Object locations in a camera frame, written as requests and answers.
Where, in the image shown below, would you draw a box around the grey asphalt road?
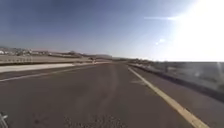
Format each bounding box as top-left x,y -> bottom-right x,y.
0,61 -> 224,128

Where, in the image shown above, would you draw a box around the robot's own part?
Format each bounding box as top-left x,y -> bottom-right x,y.
0,113 -> 9,128

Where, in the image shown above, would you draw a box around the low concrete barrier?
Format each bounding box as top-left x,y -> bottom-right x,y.
128,62 -> 224,104

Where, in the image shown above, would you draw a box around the distant buildings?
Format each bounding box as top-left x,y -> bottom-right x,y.
0,46 -> 83,58

